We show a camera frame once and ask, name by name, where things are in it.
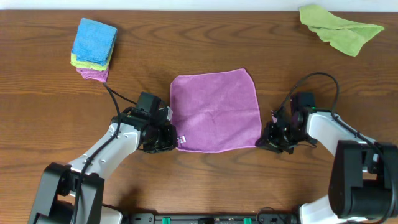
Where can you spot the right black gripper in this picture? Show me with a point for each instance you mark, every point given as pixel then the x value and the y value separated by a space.
pixel 269 142

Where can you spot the folded green cloth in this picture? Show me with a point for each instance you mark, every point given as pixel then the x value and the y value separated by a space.
pixel 90 65

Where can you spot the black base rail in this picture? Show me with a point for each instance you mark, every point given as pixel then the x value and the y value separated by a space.
pixel 265 215

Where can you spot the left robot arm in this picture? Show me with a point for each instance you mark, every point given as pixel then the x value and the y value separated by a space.
pixel 73 192

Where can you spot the folded purple cloth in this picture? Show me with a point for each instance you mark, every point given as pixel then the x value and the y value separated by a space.
pixel 92 74

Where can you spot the purple cloth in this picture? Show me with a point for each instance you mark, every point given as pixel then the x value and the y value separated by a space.
pixel 92 74
pixel 215 112

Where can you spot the folded blue cloth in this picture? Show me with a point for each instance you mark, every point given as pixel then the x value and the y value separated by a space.
pixel 94 42

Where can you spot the loose green cloth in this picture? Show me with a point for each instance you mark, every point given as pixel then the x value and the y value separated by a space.
pixel 346 36

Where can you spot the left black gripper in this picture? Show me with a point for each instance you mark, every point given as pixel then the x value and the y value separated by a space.
pixel 170 139

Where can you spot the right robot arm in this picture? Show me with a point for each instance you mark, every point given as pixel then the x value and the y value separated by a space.
pixel 363 184

